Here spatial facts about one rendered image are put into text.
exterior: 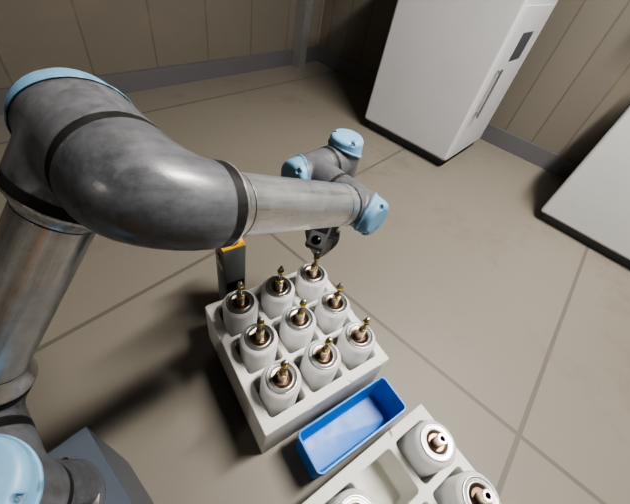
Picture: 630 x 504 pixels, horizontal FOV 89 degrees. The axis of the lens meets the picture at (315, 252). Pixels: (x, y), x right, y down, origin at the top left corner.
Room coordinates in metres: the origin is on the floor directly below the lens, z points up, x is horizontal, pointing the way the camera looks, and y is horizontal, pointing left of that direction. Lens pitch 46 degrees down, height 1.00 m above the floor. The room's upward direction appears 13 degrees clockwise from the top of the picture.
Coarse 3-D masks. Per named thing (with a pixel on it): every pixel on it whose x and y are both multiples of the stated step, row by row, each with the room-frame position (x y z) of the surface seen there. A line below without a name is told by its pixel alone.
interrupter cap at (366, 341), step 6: (354, 324) 0.50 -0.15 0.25; (360, 324) 0.50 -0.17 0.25; (348, 330) 0.47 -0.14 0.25; (354, 330) 0.48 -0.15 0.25; (366, 330) 0.49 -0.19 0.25; (348, 336) 0.46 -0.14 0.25; (354, 336) 0.46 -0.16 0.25; (366, 336) 0.47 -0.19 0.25; (372, 336) 0.47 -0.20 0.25; (354, 342) 0.44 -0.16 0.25; (360, 342) 0.45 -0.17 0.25; (366, 342) 0.45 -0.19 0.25; (360, 348) 0.43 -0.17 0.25
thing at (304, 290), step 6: (300, 270) 0.64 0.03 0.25; (324, 270) 0.67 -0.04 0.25; (300, 276) 0.62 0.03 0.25; (300, 282) 0.60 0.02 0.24; (306, 282) 0.60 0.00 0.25; (324, 282) 0.62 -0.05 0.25; (300, 288) 0.60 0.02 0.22; (306, 288) 0.59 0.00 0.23; (312, 288) 0.60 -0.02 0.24; (318, 288) 0.60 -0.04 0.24; (324, 288) 0.63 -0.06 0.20; (300, 294) 0.60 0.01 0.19; (306, 294) 0.59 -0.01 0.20; (312, 294) 0.60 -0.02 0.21; (318, 294) 0.61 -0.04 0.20; (306, 300) 0.59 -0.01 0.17; (312, 300) 0.60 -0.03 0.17
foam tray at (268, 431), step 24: (216, 312) 0.48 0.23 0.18; (264, 312) 0.51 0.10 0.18; (216, 336) 0.42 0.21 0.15; (240, 336) 0.42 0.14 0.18; (312, 336) 0.49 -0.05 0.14; (336, 336) 0.49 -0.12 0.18; (240, 360) 0.36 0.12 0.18; (288, 360) 0.39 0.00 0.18; (384, 360) 0.45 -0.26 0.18; (240, 384) 0.30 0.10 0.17; (336, 384) 0.35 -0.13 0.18; (360, 384) 0.41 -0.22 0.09; (264, 408) 0.26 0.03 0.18; (288, 408) 0.27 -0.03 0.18; (312, 408) 0.29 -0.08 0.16; (264, 432) 0.21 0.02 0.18; (288, 432) 0.25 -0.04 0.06
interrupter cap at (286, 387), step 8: (272, 368) 0.32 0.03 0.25; (288, 368) 0.33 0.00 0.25; (272, 376) 0.31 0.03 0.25; (288, 376) 0.32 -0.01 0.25; (296, 376) 0.32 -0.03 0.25; (272, 384) 0.29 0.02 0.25; (280, 384) 0.29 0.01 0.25; (288, 384) 0.30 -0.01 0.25; (296, 384) 0.30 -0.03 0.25; (280, 392) 0.27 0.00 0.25; (288, 392) 0.28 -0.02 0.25
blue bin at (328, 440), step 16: (368, 384) 0.40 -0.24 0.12; (384, 384) 0.42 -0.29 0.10; (352, 400) 0.36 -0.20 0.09; (368, 400) 0.40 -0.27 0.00; (384, 400) 0.40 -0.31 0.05; (400, 400) 0.38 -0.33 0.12; (320, 416) 0.29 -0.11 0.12; (336, 416) 0.33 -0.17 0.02; (352, 416) 0.35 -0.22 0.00; (368, 416) 0.36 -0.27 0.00; (384, 416) 0.37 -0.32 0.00; (304, 432) 0.25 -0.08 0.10; (320, 432) 0.28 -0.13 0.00; (336, 432) 0.29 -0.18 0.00; (352, 432) 0.30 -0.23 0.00; (368, 432) 0.31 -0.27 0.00; (304, 448) 0.21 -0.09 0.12; (320, 448) 0.24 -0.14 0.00; (336, 448) 0.25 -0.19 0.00; (352, 448) 0.26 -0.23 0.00; (304, 464) 0.20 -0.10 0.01; (320, 464) 0.21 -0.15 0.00; (336, 464) 0.19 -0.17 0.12
